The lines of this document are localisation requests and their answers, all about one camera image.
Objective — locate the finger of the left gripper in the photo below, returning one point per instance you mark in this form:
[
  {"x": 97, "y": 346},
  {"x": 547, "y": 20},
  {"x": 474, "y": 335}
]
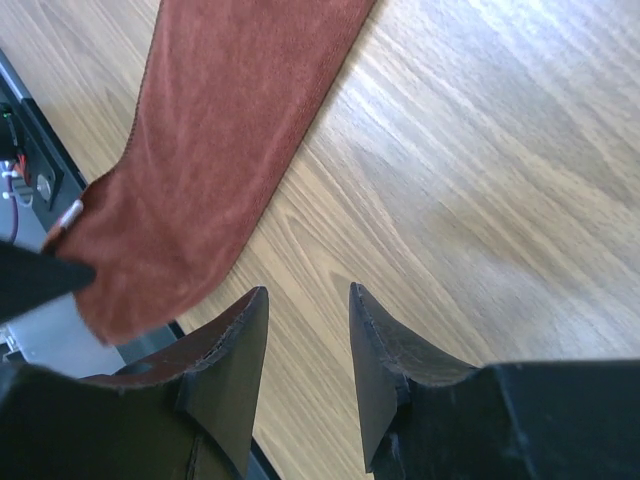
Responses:
[{"x": 30, "y": 279}]

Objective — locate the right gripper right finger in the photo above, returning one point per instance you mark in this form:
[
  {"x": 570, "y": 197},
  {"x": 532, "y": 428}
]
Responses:
[{"x": 425, "y": 414}]

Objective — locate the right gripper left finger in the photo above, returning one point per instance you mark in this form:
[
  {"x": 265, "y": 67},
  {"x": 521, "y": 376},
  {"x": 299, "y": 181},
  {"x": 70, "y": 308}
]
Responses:
[{"x": 185, "y": 412}]

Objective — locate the brown towel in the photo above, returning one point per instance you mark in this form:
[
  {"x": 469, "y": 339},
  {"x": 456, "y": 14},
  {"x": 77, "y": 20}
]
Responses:
[{"x": 229, "y": 91}]

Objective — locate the aluminium frame rail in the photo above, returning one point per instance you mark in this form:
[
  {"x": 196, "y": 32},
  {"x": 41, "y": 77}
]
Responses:
[{"x": 54, "y": 336}]

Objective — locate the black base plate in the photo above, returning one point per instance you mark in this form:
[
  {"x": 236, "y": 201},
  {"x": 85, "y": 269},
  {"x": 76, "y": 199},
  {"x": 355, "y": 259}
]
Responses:
[{"x": 29, "y": 143}]

